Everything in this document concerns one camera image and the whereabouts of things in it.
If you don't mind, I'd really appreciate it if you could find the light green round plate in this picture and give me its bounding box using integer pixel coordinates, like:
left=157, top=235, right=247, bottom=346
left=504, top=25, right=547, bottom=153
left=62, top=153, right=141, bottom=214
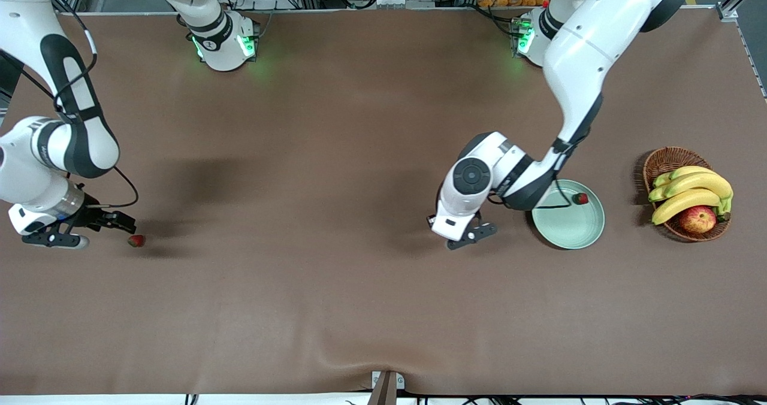
left=531, top=179, right=606, bottom=250

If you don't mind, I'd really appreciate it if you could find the grey metal mounting plate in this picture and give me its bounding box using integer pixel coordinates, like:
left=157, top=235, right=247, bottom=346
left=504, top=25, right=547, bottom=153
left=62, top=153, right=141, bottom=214
left=372, top=371, right=405, bottom=391

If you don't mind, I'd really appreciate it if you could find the brown table cover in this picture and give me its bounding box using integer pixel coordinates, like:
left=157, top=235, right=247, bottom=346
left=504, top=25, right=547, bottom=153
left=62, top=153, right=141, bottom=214
left=0, top=7, right=767, bottom=397

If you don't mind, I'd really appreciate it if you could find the brown wicker basket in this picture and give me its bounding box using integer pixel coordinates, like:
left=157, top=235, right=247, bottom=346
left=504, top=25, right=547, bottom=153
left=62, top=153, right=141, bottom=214
left=643, top=147, right=732, bottom=242

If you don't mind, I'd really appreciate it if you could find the yellow banana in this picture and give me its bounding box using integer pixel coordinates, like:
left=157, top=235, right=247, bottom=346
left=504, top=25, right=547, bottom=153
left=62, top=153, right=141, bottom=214
left=652, top=165, right=717, bottom=189
left=648, top=171, right=733, bottom=215
left=651, top=189, right=723, bottom=226

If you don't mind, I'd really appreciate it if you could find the red apple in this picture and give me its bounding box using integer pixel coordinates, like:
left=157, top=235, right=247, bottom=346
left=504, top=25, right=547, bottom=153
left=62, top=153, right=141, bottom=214
left=679, top=205, right=717, bottom=234

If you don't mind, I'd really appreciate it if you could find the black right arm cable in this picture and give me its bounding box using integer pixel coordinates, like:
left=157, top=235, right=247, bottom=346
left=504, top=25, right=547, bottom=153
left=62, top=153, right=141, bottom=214
left=45, top=0, right=140, bottom=209

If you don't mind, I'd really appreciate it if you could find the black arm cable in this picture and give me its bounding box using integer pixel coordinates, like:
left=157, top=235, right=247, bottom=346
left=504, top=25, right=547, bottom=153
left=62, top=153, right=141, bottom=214
left=45, top=0, right=140, bottom=209
left=487, top=144, right=591, bottom=209

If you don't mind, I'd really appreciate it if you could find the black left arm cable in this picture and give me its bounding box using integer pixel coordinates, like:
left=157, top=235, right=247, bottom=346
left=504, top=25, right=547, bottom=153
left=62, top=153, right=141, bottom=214
left=487, top=144, right=591, bottom=209

